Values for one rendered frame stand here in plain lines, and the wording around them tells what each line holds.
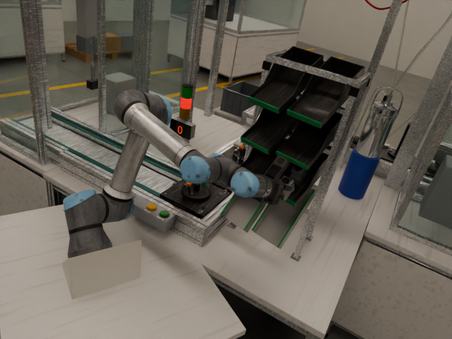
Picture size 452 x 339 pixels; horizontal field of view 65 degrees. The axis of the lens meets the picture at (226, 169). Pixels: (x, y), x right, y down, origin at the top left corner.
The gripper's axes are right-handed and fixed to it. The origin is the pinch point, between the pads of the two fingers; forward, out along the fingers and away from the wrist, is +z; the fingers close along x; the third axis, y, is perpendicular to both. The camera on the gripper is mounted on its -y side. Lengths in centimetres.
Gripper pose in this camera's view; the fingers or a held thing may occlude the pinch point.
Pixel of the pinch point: (286, 183)
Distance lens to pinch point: 135.5
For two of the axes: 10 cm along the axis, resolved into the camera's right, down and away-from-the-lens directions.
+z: 4.9, 0.8, 8.7
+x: 7.7, 4.1, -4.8
